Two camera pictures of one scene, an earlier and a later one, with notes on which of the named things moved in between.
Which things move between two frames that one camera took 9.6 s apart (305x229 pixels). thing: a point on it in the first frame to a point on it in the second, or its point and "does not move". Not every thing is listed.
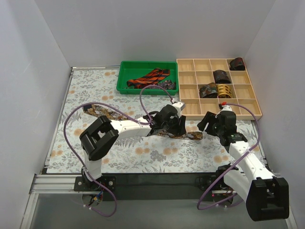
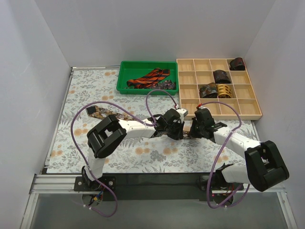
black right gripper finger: [209, 117] to [195, 129]
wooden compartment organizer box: [204, 83] does not move
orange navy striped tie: [155, 77] does not move
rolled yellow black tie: [224, 91] does not move
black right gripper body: [208, 123] to [195, 131]
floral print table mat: [97, 88] does not move
